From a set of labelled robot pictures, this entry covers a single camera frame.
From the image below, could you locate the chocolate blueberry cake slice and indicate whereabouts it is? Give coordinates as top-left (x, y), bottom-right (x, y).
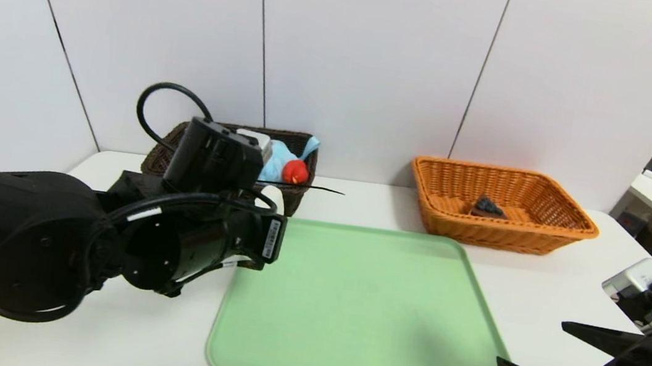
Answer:
top-left (469, 194), bottom-right (511, 222)

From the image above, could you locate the light blue mesh loofah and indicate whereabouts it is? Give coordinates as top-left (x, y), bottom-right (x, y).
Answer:
top-left (257, 130), bottom-right (322, 188)

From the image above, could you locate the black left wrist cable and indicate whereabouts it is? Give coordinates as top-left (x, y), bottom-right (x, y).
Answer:
top-left (132, 79), bottom-right (218, 158)

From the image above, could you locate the red rubber duck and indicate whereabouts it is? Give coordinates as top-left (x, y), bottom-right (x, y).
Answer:
top-left (281, 157), bottom-right (312, 187)

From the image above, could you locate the dark brown wicker basket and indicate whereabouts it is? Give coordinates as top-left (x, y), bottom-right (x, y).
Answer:
top-left (137, 113), bottom-right (321, 220)

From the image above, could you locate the orange wicker basket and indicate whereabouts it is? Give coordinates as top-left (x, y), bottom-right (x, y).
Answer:
top-left (403, 155), bottom-right (606, 263)

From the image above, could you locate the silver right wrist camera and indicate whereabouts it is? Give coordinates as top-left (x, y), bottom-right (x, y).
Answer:
top-left (596, 253), bottom-right (652, 337)

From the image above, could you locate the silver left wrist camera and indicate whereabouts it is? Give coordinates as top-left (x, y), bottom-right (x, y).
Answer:
top-left (232, 128), bottom-right (276, 166)

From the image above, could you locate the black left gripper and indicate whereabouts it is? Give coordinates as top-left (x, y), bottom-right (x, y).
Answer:
top-left (169, 201), bottom-right (289, 295)

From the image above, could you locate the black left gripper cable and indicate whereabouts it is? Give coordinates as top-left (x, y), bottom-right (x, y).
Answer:
top-left (84, 170), bottom-right (280, 276)

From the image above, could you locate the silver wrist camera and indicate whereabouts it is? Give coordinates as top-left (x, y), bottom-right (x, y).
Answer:
top-left (232, 128), bottom-right (276, 166)
top-left (596, 253), bottom-right (652, 337)

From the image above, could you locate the thin black cable tie tail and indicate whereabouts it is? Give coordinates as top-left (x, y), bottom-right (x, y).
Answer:
top-left (257, 178), bottom-right (346, 197)

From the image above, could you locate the light green plastic tray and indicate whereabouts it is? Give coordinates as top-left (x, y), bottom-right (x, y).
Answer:
top-left (204, 209), bottom-right (540, 366)

